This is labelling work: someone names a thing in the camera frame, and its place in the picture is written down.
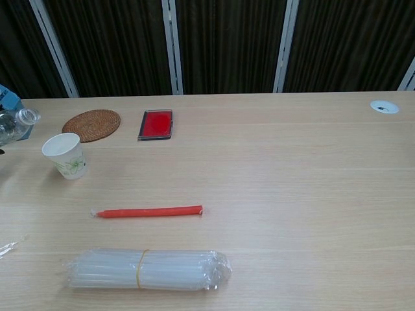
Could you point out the blue cardboard box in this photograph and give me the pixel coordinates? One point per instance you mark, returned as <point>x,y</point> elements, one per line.
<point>9,97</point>

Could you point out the grey metal partition post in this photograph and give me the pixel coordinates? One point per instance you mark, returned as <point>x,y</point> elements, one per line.
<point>408,77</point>
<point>172,48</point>
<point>286,48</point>
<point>53,45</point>

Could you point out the red ink pad black case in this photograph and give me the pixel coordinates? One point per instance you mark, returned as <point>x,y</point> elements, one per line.
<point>156,124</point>

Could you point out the round woven rattan coaster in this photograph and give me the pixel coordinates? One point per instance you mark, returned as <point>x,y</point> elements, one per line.
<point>92,124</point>

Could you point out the clear plastic wrapper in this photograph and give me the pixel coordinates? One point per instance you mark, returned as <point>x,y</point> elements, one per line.
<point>8,247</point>

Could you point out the yellow rubber band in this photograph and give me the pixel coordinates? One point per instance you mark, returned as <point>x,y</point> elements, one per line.
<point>139,272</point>

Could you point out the wrapped bundle translucent sticks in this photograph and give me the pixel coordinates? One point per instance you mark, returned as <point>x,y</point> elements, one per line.
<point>107,270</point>

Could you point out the white paper cup green flower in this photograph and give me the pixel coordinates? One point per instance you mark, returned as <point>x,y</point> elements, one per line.
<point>69,162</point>

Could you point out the transparent plastic water bottle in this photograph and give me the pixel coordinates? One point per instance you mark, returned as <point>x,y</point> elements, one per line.
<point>13,128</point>

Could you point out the dark pleated curtain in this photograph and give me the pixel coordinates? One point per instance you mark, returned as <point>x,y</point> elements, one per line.
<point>227,45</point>

